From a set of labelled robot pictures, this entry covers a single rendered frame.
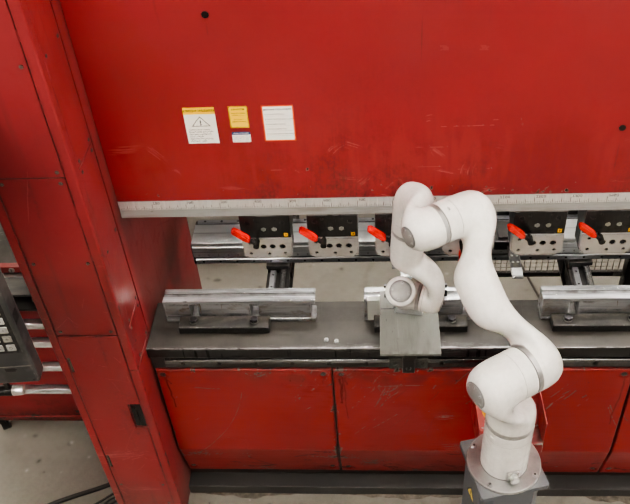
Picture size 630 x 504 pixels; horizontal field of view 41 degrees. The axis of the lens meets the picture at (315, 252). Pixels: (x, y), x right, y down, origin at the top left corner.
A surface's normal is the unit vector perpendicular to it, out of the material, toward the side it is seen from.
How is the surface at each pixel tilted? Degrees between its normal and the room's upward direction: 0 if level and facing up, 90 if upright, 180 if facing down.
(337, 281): 0
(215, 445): 87
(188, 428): 90
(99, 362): 90
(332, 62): 90
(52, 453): 0
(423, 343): 0
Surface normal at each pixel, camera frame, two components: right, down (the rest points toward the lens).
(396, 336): -0.07, -0.73
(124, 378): -0.05, 0.68
